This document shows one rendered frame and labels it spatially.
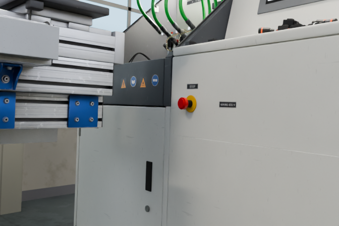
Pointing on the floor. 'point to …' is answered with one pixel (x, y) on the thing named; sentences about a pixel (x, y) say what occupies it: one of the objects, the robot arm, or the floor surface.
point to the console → (258, 124)
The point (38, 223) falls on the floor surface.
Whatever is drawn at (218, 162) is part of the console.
